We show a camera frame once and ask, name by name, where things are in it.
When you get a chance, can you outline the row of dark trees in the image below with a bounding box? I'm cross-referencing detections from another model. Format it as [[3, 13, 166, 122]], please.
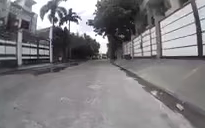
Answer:
[[53, 26, 101, 62]]

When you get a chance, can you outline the grey asphalt road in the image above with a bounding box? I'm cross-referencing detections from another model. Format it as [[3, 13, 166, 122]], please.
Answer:
[[0, 59, 195, 128]]

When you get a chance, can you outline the large dark tree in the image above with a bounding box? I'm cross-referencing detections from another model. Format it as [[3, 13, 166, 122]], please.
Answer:
[[87, 0, 142, 61]]

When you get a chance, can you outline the tall palm tree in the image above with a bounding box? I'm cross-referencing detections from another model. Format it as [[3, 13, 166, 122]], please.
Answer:
[[39, 0, 68, 64]]

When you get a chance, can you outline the dark roadside gutter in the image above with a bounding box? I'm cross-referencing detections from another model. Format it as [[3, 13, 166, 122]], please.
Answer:
[[111, 61, 205, 128]]

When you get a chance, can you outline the pale building behind fence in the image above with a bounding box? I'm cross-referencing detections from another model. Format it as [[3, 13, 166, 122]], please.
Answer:
[[134, 0, 191, 37]]

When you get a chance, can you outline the white fence with pillars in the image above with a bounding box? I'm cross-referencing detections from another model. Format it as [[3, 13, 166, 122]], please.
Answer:
[[0, 28, 54, 68]]

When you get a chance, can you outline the grey concrete pavement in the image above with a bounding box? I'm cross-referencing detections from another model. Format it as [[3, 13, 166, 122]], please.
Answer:
[[113, 57, 205, 118]]

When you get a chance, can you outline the building with balcony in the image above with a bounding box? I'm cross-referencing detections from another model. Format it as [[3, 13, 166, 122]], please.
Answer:
[[0, 0, 39, 42]]

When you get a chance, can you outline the white slatted fence wall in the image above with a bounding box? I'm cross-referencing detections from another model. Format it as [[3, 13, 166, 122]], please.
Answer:
[[122, 0, 205, 60]]

